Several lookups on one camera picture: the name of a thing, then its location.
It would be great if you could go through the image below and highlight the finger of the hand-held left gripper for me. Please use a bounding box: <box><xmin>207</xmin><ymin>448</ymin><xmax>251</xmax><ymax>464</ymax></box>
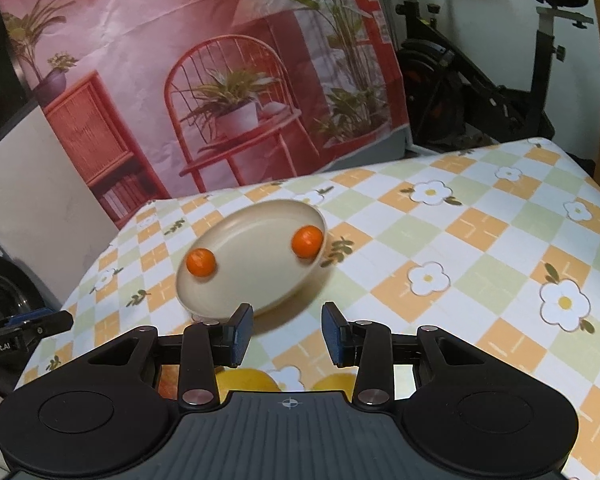
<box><xmin>7</xmin><ymin>310</ymin><xmax>74</xmax><ymax>338</ymax></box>

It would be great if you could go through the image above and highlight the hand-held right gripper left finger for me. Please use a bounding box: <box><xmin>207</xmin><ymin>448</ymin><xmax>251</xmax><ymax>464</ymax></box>
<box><xmin>87</xmin><ymin>303</ymin><xmax>254</xmax><ymax>408</ymax></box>

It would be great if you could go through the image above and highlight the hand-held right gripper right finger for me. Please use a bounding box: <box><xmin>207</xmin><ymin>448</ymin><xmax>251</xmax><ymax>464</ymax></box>
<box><xmin>321</xmin><ymin>301</ymin><xmax>486</xmax><ymax>408</ymax></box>

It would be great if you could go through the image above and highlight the beige oval plate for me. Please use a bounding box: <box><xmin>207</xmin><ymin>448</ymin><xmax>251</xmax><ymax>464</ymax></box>
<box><xmin>175</xmin><ymin>199</ymin><xmax>328</xmax><ymax>322</ymax></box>

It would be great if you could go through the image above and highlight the red apple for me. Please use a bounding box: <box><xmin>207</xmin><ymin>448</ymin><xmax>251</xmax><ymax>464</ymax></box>
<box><xmin>155</xmin><ymin>365</ymin><xmax>181</xmax><ymax>401</ymax></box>

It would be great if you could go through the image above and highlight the small orange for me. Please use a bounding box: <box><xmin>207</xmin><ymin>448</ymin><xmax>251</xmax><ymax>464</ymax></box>
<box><xmin>291</xmin><ymin>225</ymin><xmax>325</xmax><ymax>260</ymax></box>
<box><xmin>186</xmin><ymin>248</ymin><xmax>217</xmax><ymax>278</ymax></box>

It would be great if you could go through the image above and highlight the floral checkered tablecloth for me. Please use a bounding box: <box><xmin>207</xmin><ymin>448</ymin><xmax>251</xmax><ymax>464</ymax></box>
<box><xmin>17</xmin><ymin>137</ymin><xmax>600</xmax><ymax>480</ymax></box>

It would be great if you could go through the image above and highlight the white panel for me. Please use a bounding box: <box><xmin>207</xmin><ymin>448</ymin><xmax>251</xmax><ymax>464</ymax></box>
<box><xmin>0</xmin><ymin>92</ymin><xmax>123</xmax><ymax>311</ymax></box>

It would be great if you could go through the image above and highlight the black exercise bike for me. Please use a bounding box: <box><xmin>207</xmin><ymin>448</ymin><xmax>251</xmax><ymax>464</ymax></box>
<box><xmin>367</xmin><ymin>0</ymin><xmax>596</xmax><ymax>156</ymax></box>

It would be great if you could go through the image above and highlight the pink printed backdrop cloth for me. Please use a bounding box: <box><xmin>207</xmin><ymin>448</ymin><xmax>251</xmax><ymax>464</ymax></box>
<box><xmin>0</xmin><ymin>0</ymin><xmax>413</xmax><ymax>231</ymax></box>

